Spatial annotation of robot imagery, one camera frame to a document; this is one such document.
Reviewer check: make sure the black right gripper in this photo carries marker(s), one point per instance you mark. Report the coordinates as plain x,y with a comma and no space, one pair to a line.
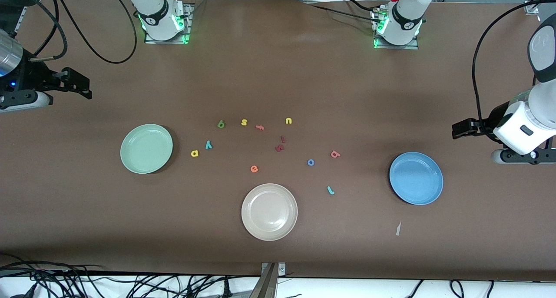
29,77

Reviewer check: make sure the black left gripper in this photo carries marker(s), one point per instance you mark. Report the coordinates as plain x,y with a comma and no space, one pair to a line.
487,125

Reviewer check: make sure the red foam letter b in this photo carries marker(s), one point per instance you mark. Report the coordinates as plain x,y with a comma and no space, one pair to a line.
338,154

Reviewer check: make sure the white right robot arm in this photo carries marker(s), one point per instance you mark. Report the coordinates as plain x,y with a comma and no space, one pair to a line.
158,15

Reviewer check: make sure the blue plate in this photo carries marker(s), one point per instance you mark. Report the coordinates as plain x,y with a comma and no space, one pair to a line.
416,178

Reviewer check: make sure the pale green plate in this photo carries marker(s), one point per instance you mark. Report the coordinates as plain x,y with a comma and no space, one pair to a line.
146,148

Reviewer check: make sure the white tape scrap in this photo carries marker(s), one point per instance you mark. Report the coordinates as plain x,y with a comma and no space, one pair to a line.
398,229

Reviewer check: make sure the beige plate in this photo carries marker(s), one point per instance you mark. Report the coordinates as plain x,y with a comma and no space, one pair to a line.
269,212

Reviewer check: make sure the grey metal bar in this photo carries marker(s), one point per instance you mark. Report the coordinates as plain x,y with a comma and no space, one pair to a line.
267,285

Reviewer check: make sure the aluminium frame rail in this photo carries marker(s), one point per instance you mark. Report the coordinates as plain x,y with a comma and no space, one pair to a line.
19,22

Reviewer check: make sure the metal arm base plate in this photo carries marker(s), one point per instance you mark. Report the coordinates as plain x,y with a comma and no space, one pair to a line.
187,24
412,46

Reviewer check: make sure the aluminium frame profile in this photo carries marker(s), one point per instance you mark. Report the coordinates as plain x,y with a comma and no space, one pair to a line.
532,6

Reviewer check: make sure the small metal bracket plate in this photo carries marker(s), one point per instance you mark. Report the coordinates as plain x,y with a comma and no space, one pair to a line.
282,269

